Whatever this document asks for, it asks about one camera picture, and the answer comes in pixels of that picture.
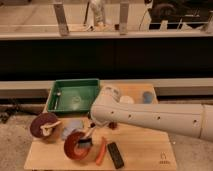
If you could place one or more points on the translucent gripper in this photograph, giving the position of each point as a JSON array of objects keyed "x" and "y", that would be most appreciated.
[{"x": 94, "y": 126}]

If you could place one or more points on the black dish brush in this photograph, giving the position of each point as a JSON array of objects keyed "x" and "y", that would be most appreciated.
[{"x": 86, "y": 140}]

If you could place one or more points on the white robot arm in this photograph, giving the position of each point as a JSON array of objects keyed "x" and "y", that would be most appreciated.
[{"x": 195, "y": 120}]

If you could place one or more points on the dark red bowl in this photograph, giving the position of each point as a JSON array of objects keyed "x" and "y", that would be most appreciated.
[{"x": 40, "y": 120}]

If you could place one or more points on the dark grape bunch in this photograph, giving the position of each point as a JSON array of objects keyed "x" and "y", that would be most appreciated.
[{"x": 112, "y": 125}]

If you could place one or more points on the light blue cloth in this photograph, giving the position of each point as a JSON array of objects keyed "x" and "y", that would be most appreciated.
[{"x": 71, "y": 127}]

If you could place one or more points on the orange carrot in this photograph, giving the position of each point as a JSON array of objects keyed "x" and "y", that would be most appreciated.
[{"x": 102, "y": 152}]

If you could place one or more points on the black rectangular block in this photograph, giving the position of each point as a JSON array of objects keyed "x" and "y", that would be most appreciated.
[{"x": 115, "y": 155}]

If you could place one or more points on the green plastic tray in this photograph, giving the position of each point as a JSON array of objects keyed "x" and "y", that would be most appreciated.
[{"x": 77, "y": 95}]

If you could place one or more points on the metal spoon in tray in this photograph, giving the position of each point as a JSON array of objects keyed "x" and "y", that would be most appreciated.
[{"x": 58, "y": 94}]

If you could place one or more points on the wooden spatula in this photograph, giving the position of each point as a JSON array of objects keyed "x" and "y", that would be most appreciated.
[{"x": 48, "y": 127}]

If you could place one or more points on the blue cup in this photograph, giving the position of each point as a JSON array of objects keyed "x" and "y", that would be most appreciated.
[{"x": 148, "y": 97}]

